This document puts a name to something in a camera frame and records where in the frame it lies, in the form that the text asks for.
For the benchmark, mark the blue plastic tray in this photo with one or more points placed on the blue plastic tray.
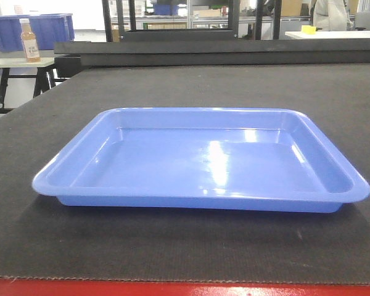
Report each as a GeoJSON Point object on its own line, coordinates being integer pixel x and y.
{"type": "Point", "coordinates": [210, 158]}

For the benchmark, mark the white folding side table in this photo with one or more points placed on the white folding side table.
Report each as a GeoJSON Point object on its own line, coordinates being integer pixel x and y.
{"type": "Point", "coordinates": [44, 77]}

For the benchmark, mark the yellow box on table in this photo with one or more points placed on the yellow box on table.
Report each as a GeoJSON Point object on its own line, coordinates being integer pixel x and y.
{"type": "Point", "coordinates": [308, 29]}

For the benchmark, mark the dark grey table mat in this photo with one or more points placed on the dark grey table mat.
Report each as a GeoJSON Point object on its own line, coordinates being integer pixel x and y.
{"type": "Point", "coordinates": [41, 238]}

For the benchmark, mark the blue storage crate background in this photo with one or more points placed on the blue storage crate background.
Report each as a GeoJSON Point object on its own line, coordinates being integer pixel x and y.
{"type": "Point", "coordinates": [48, 28]}

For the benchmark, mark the amber juice bottle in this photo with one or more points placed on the amber juice bottle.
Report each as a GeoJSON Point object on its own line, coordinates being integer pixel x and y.
{"type": "Point", "coordinates": [29, 42]}

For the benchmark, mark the person in white coat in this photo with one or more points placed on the person in white coat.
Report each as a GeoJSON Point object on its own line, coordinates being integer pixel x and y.
{"type": "Point", "coordinates": [331, 15]}

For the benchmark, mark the white background table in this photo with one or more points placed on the white background table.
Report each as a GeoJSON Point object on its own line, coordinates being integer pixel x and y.
{"type": "Point", "coordinates": [329, 35]}

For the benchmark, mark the black metal frame rack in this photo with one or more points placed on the black metal frame rack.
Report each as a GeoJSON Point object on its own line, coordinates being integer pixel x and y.
{"type": "Point", "coordinates": [131, 21]}

